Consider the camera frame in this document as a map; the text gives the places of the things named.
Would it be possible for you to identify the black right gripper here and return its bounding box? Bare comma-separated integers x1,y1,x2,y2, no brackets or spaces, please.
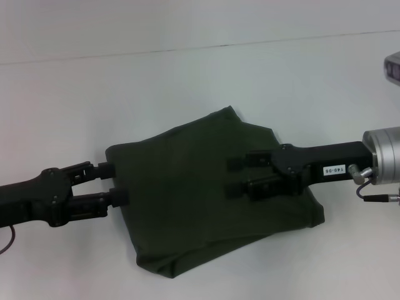
226,141,376,203

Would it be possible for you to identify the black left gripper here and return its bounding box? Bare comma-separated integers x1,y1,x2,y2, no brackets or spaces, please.
0,161,131,237

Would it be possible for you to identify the dark green FREE t-shirt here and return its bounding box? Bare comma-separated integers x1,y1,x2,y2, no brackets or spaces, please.
104,105,328,272

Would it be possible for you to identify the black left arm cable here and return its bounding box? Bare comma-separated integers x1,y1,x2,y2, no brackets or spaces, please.
0,225,16,256

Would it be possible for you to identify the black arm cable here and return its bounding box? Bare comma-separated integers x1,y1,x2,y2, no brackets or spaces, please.
348,164,400,207
0,225,16,256

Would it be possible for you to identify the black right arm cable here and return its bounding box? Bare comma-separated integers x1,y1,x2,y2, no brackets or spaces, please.
348,164,400,207

